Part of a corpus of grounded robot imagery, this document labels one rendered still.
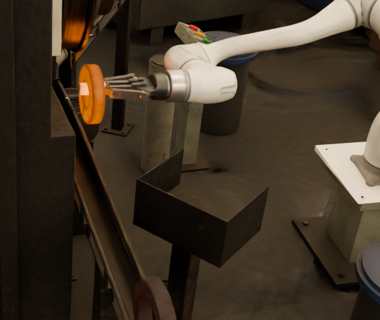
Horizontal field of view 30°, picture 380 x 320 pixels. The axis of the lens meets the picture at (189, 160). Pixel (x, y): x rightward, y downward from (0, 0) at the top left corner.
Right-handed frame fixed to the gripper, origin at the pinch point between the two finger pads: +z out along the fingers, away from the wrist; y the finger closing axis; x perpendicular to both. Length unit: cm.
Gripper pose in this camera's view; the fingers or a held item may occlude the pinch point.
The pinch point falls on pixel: (92, 88)
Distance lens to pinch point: 190.4
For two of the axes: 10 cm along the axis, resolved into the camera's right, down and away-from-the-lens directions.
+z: -9.2, 0.7, -3.8
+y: -3.6, -5.2, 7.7
